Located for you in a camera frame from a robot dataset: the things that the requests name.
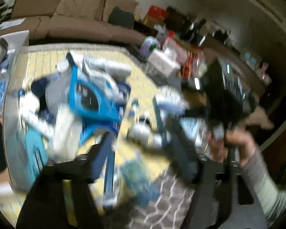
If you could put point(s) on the blue and white strip packet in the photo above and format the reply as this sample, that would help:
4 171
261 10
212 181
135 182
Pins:
109 171

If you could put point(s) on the white tissue box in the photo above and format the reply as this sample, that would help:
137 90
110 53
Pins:
162 60

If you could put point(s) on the small white round object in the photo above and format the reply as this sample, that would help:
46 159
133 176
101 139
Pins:
140 131

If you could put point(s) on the pile of blue white packaging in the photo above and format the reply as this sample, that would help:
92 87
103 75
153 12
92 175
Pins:
90 97

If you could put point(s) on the yellow checkered mat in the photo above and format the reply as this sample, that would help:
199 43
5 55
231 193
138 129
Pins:
138 83

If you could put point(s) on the purple and green ball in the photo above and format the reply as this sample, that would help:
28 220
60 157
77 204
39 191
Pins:
150 44

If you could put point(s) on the person's right forearm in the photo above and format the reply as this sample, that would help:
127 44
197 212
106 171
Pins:
267 183

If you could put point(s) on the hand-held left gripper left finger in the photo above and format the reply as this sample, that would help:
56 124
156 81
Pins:
102 157

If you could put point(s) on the navy blue pouch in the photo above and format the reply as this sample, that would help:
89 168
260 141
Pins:
39 87

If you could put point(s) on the red box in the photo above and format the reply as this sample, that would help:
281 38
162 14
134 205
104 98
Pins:
157 14

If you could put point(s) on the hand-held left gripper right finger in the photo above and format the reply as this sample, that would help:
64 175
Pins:
183 152

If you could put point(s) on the white storage bin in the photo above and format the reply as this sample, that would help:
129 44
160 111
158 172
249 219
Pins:
16 59

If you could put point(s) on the white bottle with blue label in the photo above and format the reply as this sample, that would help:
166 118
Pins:
63 66

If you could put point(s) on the person's right hand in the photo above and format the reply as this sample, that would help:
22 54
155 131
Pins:
238 145

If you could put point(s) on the brown sofa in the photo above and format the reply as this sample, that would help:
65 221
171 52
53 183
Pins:
81 9

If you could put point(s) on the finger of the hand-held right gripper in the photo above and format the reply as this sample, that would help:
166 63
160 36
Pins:
196 113

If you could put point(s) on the long white box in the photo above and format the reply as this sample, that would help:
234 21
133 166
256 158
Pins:
109 66

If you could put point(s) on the teal crumpled wrapper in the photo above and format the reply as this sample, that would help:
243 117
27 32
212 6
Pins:
140 181

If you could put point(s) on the dark cushion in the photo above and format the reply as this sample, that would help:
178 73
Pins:
121 17

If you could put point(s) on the red and white package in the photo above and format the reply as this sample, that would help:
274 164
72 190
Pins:
175 45

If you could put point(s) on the teal packet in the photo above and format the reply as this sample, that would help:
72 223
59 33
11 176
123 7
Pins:
37 152

